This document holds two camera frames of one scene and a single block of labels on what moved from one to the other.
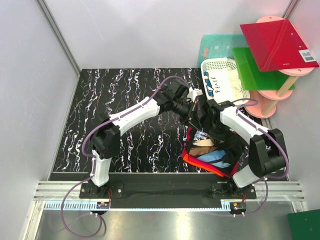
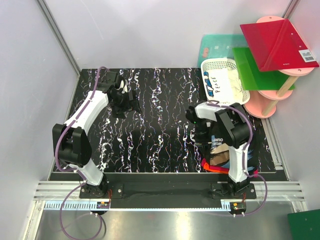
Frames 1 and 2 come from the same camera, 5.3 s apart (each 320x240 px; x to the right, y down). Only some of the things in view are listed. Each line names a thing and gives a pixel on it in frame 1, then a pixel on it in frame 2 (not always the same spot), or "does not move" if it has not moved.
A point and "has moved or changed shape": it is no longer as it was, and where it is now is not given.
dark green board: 305,225 does not move
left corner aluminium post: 50,17 does not move
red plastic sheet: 275,45 does not move
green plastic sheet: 251,79 does not move
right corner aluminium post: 290,9 does not move
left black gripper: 192,115 → 119,112
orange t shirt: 187,158 → 207,169
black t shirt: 225,140 has moved or changed shape
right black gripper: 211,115 → 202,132
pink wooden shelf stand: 267,100 does not move
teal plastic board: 219,46 does not move
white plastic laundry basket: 221,81 does not move
